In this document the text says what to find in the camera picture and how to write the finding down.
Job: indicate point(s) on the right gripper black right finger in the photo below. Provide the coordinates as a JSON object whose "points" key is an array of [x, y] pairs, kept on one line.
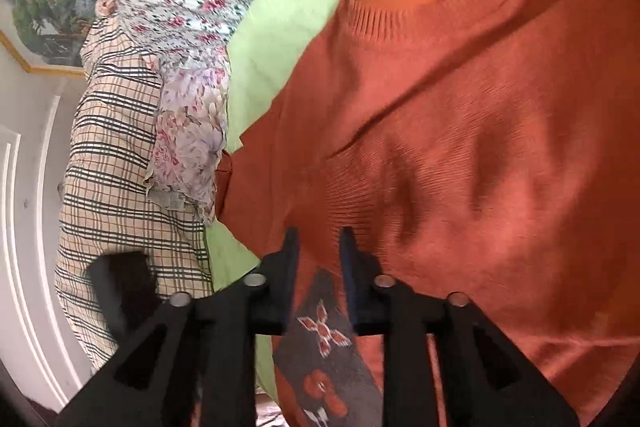
{"points": [[444, 361]]}

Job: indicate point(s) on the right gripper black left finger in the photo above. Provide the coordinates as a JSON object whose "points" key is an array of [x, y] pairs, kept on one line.
{"points": [[193, 354]]}

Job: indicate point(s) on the rust orange knit sweater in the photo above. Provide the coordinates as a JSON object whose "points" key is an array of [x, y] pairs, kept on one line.
{"points": [[528, 160]]}

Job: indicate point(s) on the beige plaid blanket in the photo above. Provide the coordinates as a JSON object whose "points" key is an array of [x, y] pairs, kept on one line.
{"points": [[105, 208]]}

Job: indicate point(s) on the dark patterned sock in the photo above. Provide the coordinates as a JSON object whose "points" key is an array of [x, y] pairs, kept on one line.
{"points": [[322, 379]]}

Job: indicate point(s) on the pastel peony pillowcase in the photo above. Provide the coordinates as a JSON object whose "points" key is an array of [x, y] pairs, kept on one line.
{"points": [[191, 127]]}

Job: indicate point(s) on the white panelled door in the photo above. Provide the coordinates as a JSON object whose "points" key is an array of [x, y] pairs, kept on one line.
{"points": [[38, 348]]}

